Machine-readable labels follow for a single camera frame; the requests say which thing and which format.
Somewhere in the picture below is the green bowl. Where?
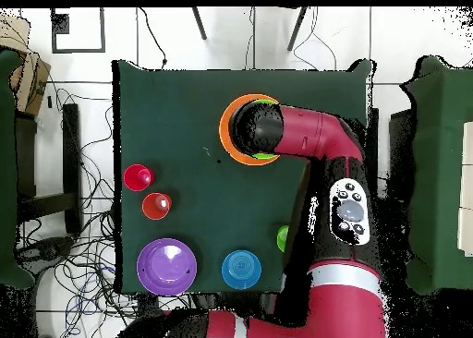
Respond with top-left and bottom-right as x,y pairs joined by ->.
251,99 -> 279,161

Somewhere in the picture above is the orange bowl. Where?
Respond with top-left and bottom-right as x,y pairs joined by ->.
218,93 -> 282,167

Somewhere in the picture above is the small blue bowl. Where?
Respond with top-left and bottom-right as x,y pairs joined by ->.
221,249 -> 262,291

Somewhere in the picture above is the purple bowl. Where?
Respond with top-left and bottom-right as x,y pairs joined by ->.
136,237 -> 198,297

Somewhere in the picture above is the plain green cup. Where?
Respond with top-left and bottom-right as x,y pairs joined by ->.
275,224 -> 290,254

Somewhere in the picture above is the orange cup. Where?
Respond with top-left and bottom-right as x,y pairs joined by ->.
141,192 -> 174,222

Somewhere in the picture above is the dark green table cloth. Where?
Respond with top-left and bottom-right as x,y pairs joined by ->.
112,58 -> 376,295

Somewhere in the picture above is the red cup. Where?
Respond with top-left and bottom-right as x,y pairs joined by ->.
122,163 -> 155,193

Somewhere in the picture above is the black power adapter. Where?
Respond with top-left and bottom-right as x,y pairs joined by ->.
137,295 -> 161,317

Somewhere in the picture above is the black tripod leg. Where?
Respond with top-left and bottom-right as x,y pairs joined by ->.
190,6 -> 208,41
286,6 -> 309,52

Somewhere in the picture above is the green cloth covered side table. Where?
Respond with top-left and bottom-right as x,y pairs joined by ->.
0,49 -> 36,291
400,54 -> 473,296

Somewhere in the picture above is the grey base with knob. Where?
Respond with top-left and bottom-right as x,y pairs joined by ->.
19,235 -> 75,276

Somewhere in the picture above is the cardboard box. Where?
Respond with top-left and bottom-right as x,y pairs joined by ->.
0,14 -> 52,117

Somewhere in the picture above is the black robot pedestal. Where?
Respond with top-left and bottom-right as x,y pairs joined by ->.
191,292 -> 276,315

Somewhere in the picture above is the black cable with plug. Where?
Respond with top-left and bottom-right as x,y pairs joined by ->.
137,6 -> 168,68

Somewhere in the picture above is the tangle of black cables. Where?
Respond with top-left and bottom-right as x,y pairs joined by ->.
14,88 -> 193,338

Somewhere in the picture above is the black stand frame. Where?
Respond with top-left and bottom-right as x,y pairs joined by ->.
14,103 -> 83,235
367,107 -> 415,206

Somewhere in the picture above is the black square floor frame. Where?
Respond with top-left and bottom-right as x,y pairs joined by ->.
50,6 -> 106,54

